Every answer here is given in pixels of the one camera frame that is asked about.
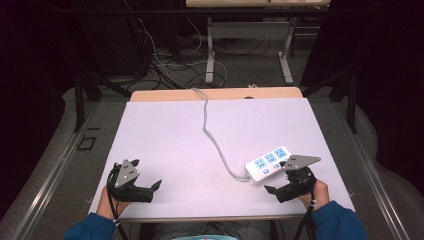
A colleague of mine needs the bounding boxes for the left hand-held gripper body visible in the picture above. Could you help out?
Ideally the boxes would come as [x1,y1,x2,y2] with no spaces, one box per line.
[106,158,155,204]

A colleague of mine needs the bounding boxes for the wooden table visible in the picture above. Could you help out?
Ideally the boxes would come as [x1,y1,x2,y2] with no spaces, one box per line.
[119,86,305,224]

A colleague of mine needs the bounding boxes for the person's left hand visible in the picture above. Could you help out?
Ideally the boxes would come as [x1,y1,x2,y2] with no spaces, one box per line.
[96,185,132,221]

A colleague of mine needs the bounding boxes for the white table mat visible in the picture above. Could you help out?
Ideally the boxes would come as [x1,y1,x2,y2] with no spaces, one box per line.
[88,97,356,221]

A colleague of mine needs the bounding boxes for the black metal stand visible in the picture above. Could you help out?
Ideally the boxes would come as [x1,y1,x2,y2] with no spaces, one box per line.
[73,71,133,134]
[301,68,359,135]

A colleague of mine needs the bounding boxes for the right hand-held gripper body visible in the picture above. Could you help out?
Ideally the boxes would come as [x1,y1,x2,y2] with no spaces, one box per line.
[276,154,322,204]

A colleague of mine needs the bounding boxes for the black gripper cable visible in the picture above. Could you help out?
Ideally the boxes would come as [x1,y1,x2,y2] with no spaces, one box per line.
[106,162,130,240]
[292,189,317,240]

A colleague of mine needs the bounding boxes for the tangle of floor cables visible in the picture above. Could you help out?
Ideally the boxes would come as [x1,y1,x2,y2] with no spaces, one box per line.
[121,0,272,92]

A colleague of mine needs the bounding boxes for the grey power strip cable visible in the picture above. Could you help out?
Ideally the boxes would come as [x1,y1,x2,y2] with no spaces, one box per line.
[192,87,252,183]

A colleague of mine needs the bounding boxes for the person's right hand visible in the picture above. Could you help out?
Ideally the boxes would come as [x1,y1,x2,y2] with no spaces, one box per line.
[298,179,331,212]

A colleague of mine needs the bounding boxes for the person's lap grey trousers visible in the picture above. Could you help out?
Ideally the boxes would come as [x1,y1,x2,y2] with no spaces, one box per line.
[151,221,272,240]

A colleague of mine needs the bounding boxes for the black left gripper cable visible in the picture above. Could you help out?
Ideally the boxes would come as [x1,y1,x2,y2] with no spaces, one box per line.
[106,162,130,240]

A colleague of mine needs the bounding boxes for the white metal desk frame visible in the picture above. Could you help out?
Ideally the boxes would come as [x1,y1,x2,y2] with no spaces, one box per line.
[185,0,332,86]

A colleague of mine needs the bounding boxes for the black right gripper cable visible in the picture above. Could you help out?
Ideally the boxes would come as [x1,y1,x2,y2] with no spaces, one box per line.
[292,189,317,240]

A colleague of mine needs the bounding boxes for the white power strip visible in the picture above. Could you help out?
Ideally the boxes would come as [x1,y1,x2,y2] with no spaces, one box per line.
[245,145,292,184]

